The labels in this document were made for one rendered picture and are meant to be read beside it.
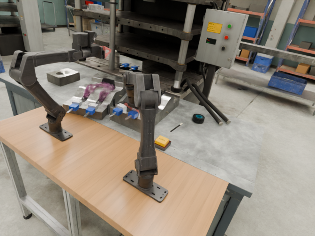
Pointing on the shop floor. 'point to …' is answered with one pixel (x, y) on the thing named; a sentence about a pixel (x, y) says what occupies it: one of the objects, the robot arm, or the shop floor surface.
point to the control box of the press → (219, 42)
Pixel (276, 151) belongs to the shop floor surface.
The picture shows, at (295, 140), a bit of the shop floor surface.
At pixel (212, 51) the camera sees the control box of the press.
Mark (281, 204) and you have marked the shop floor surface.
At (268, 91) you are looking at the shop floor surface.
